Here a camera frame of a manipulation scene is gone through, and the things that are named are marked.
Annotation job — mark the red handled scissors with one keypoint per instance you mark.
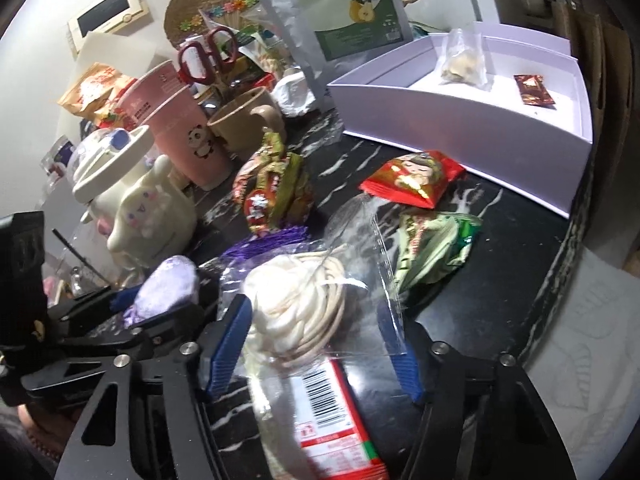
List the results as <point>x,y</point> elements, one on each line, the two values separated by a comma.
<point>217,54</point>

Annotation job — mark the clear bag with white rope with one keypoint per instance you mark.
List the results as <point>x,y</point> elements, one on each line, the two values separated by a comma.
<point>325,301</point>

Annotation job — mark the lavender open gift box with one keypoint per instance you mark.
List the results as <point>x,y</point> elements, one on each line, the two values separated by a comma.
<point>540,153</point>

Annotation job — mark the small framed chalkboard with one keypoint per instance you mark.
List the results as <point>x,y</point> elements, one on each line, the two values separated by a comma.
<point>104,17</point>

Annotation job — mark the orange snack bag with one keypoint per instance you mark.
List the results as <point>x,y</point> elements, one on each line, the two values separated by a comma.
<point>95,95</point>

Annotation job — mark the red cartoon snack packet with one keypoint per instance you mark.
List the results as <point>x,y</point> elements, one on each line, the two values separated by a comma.
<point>415,179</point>

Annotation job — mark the round woven straw fan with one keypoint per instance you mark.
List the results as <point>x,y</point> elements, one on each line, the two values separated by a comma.
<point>186,18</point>

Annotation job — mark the clear zip bag with snack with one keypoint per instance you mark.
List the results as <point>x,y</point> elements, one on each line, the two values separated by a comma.
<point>463,59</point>

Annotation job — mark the pink panda tumbler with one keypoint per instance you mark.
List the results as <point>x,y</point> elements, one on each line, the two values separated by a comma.
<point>161,101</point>

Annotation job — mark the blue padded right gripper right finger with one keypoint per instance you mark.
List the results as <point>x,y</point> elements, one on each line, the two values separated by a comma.
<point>405,359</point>

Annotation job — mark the red white snack packet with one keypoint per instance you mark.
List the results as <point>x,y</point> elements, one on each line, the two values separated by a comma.
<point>328,429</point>

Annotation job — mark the green red snack bag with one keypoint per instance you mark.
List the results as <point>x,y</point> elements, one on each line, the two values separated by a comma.
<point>273,190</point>

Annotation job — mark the small dark red sachet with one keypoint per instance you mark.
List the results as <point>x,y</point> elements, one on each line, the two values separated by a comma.
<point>532,90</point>

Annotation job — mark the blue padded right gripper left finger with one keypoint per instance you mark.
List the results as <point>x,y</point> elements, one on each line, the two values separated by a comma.
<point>221,344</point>

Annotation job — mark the silver pear jasmine tea pouch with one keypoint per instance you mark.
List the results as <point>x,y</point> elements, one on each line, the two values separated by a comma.
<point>329,38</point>

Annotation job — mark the green white snack packet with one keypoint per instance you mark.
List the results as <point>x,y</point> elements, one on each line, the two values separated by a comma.
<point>431,245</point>

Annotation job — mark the cream cinnamoroll cup with lid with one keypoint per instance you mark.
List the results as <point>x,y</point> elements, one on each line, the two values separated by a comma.
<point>144,216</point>

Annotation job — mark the beige ceramic mug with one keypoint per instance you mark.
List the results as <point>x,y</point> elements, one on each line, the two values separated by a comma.
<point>240,123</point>

